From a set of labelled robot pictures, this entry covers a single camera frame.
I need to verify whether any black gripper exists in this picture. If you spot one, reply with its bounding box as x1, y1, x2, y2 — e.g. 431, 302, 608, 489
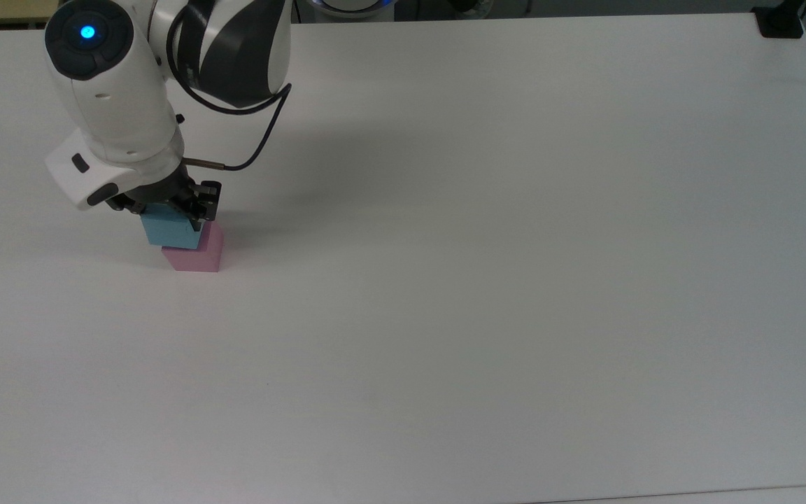
107, 167, 223, 232

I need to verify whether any blue foam cube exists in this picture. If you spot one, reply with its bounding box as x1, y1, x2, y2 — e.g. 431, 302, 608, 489
139, 203, 202, 251

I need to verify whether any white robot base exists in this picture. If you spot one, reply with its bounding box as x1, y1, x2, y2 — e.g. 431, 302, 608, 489
309, 0, 398, 19

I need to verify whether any pink foam cube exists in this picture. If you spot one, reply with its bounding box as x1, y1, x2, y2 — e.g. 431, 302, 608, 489
160, 220, 225, 273

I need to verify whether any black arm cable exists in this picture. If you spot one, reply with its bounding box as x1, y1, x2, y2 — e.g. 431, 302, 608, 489
165, 7, 293, 172

